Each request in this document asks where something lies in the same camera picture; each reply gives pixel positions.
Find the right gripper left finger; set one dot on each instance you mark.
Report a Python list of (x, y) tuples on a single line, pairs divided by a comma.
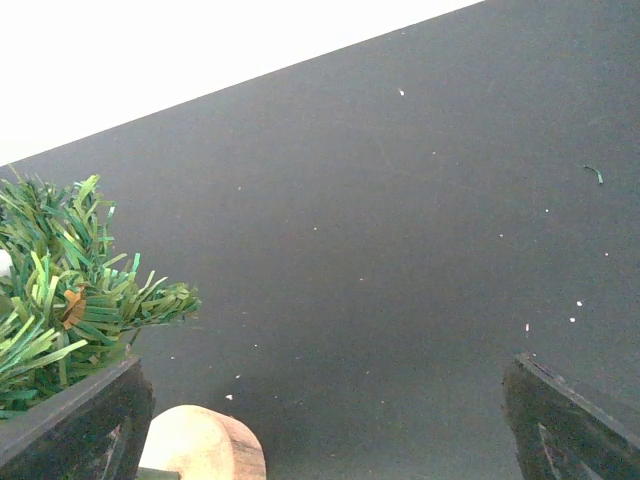
[(95, 429)]

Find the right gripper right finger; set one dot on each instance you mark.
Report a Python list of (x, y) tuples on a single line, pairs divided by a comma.
[(566, 429)]

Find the small green christmas tree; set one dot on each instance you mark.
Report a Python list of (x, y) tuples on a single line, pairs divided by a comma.
[(70, 305)]

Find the wooden tree base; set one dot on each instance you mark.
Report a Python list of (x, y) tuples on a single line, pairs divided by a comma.
[(199, 443)]

